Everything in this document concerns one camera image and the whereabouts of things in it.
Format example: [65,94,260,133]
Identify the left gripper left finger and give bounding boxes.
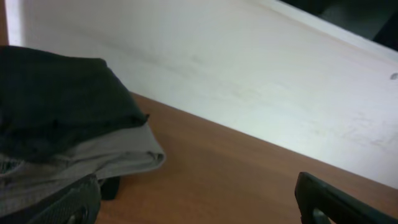
[1,174,101,224]

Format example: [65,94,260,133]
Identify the folded black garment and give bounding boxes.
[98,177,121,201]

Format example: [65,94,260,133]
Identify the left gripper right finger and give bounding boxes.
[295,172,397,224]

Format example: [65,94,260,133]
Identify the folded grey trousers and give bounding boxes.
[1,124,165,216]

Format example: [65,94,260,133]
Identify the black Nike t-shirt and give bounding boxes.
[1,46,147,162]

